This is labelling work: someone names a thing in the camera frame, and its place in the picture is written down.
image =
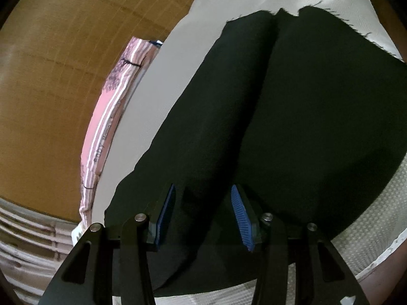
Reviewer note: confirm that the wooden headboard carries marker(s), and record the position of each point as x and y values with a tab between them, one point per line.
63	70

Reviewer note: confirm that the wooden bed frame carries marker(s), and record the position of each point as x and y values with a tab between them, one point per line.
391	267

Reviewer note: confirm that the beige striped curtain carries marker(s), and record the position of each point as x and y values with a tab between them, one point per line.
25	247

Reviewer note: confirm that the grey textured bed mat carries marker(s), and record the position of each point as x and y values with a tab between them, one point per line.
159	101

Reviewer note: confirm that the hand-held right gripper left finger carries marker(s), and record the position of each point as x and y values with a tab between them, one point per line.
167	211

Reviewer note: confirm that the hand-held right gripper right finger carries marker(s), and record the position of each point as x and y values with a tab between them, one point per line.
241	216

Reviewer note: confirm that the pink striped tree-print pillow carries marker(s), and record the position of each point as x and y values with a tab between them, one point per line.
101	117
86	209

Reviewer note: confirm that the white floral pillow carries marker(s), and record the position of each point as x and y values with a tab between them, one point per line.
77	233

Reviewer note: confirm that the black pants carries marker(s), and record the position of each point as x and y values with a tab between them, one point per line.
254	101

